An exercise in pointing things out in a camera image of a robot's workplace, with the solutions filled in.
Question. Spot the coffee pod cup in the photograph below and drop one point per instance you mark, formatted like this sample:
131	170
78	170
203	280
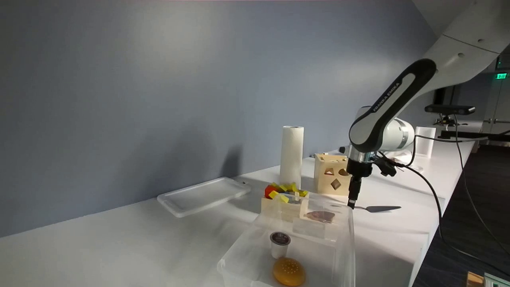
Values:
279	245

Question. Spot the black stereo camera on stand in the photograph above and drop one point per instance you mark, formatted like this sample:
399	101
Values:
450	109

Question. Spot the toy steak piece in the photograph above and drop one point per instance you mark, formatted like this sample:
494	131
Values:
321	216

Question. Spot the red wooden block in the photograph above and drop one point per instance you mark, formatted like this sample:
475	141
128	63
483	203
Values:
270	190

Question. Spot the white plastic cup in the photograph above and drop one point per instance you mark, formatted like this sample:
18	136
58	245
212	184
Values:
426	143

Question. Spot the tray of colourful toy food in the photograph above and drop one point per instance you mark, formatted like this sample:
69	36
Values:
281	209

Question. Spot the white paper towel roll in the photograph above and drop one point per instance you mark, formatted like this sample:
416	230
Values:
292	157

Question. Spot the yellow wooden block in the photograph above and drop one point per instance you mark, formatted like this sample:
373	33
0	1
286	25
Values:
279	198
289	187

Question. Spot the orange toy bun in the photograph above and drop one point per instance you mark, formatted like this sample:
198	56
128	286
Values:
289	272

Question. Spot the green exit sign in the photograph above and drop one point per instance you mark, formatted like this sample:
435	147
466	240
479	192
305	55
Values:
501	76

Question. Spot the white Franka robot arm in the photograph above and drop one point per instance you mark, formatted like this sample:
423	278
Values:
392	101

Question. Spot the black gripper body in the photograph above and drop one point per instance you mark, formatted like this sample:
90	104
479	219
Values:
359	168

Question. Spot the clear plastic bin lid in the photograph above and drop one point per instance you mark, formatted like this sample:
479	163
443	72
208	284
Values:
201	195

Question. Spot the wooden shape sorter cube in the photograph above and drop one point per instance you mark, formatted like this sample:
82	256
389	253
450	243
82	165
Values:
329	178

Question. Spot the clear plastic storage bin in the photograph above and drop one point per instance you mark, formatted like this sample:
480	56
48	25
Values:
324	256

